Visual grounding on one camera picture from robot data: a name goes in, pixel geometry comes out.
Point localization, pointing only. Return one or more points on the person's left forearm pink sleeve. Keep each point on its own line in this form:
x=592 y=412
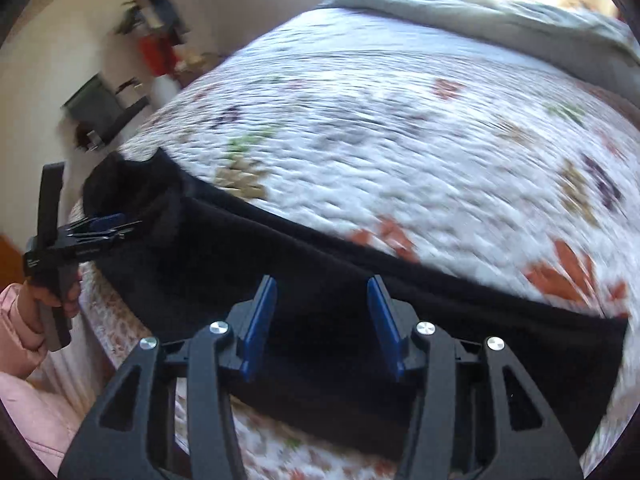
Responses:
x=22 y=375

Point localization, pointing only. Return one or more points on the black pants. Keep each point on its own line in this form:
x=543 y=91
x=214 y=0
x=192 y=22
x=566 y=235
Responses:
x=310 y=310

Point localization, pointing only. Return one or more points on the floral quilted bedspread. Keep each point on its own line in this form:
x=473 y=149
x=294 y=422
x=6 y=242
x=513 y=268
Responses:
x=400 y=150

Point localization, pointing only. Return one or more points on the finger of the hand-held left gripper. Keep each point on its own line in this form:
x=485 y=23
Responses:
x=102 y=229

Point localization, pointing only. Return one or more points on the grey blanket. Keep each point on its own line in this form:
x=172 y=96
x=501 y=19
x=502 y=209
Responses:
x=480 y=25

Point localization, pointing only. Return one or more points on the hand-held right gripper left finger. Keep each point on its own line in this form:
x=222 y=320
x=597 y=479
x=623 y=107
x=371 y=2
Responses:
x=259 y=317

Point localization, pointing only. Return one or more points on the person's left hand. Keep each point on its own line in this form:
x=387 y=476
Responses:
x=60 y=297

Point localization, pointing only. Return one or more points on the red bag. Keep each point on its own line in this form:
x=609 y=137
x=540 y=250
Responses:
x=157 y=52

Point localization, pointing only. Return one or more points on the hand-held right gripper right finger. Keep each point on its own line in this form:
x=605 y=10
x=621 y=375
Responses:
x=384 y=320

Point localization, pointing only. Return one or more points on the dark wall shelf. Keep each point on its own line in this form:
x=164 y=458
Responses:
x=150 y=5

